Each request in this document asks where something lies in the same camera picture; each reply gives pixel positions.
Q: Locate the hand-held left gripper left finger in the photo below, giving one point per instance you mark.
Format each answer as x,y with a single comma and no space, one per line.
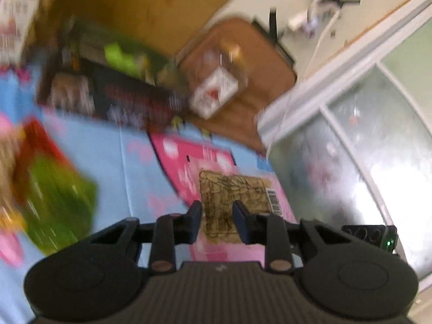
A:
194,223

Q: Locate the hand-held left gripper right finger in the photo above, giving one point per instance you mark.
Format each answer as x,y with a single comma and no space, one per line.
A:
238,221

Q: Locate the clear seed snack packet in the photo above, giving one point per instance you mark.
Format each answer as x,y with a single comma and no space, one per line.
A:
233,189

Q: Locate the black cardboard box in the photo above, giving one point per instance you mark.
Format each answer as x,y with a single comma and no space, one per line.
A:
135,98

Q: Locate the green and red snack bag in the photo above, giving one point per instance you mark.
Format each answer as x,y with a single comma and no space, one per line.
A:
57,192

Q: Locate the printed blanket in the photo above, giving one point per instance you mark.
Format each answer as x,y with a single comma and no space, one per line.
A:
135,175

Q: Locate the nut jar with gold lid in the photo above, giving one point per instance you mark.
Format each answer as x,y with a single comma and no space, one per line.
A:
216,91

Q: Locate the brown seat cushion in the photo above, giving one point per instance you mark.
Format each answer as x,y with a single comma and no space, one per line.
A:
266,74

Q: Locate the bright green snack packet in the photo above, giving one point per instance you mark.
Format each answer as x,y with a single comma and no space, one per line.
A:
123,57

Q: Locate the black tape strip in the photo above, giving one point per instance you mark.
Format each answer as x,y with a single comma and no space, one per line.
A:
272,23

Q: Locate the wood pattern panel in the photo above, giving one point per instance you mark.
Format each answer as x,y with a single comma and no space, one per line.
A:
152,6

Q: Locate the white window frame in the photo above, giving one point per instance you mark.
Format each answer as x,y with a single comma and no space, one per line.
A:
337,84

